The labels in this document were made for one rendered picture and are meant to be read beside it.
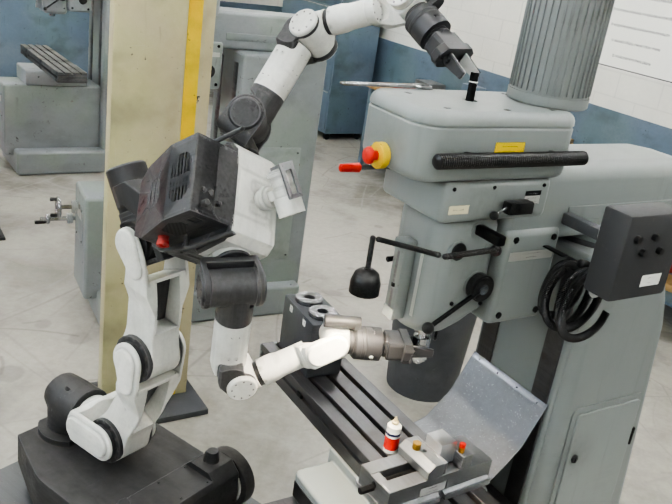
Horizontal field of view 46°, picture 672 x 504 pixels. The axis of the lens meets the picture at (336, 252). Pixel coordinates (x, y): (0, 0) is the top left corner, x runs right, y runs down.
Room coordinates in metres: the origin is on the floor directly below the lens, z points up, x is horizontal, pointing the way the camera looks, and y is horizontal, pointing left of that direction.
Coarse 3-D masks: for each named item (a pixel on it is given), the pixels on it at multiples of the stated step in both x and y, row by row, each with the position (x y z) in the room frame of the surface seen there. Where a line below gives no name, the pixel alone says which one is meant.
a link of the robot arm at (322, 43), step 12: (360, 0) 2.05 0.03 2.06; (324, 12) 2.07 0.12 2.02; (336, 12) 2.05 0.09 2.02; (348, 12) 2.04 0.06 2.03; (360, 12) 2.02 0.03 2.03; (324, 24) 2.06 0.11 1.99; (336, 24) 2.04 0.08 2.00; (348, 24) 2.04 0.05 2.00; (360, 24) 2.03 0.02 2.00; (312, 36) 2.03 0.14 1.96; (324, 36) 2.05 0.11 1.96; (312, 48) 2.05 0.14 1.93; (324, 48) 2.07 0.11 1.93
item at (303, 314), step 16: (288, 304) 2.31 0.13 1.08; (304, 304) 2.27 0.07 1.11; (320, 304) 2.29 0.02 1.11; (288, 320) 2.29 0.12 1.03; (304, 320) 2.20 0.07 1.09; (320, 320) 2.18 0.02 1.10; (288, 336) 2.28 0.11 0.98; (304, 336) 2.19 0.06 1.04; (304, 368) 2.16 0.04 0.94; (320, 368) 2.17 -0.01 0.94; (336, 368) 2.20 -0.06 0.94
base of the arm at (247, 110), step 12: (240, 96) 1.92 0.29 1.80; (252, 96) 1.93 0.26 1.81; (228, 108) 1.91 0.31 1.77; (240, 108) 1.90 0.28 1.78; (252, 108) 1.90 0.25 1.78; (264, 108) 1.91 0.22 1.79; (228, 120) 1.90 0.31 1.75; (240, 120) 1.89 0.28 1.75; (252, 120) 1.89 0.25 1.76; (264, 120) 1.91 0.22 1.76; (252, 132) 1.88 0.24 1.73; (252, 144) 1.92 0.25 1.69
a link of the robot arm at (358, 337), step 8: (328, 320) 1.81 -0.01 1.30; (336, 320) 1.81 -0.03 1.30; (344, 320) 1.81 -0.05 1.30; (352, 320) 1.82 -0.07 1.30; (360, 320) 1.82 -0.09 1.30; (320, 328) 1.86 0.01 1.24; (328, 328) 1.83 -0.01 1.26; (336, 328) 1.82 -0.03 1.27; (344, 328) 1.82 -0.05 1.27; (352, 328) 1.82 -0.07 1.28; (360, 328) 1.82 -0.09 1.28; (320, 336) 1.83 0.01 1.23; (352, 336) 1.80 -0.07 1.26; (360, 336) 1.80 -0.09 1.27; (352, 344) 1.79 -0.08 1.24; (360, 344) 1.79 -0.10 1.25; (352, 352) 1.80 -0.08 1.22; (360, 352) 1.78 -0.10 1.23
